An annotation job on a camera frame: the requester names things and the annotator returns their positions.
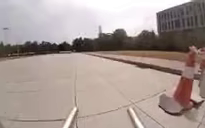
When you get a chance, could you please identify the grey stone kerb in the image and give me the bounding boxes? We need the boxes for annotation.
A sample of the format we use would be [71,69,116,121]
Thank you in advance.
[85,52,204,80]

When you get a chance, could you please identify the dry grass patch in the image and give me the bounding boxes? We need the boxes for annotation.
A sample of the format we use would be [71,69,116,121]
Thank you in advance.
[103,49,205,66]

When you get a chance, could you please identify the row of trees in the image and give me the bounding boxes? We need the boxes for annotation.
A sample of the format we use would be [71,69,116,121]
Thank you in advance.
[0,28,205,58]

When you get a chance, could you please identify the grey multi-storey building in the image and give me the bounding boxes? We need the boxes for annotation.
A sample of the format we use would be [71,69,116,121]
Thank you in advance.
[155,0,205,52]

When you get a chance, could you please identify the orange white traffic cone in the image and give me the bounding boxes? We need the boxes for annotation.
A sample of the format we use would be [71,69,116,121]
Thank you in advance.
[158,45,205,116]
[198,47,205,81]

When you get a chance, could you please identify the red brick pavement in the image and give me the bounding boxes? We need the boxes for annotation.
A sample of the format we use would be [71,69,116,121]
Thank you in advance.
[88,51,205,73]

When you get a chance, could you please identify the grey concrete slab pavement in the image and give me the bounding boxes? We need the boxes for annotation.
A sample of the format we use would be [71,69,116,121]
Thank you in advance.
[0,52,205,128]

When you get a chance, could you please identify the light pole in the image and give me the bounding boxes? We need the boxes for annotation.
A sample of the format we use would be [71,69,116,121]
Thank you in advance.
[2,26,10,45]

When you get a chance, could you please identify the robot's own part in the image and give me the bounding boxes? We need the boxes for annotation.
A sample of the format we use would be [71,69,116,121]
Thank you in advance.
[61,106,79,128]
[126,106,146,128]

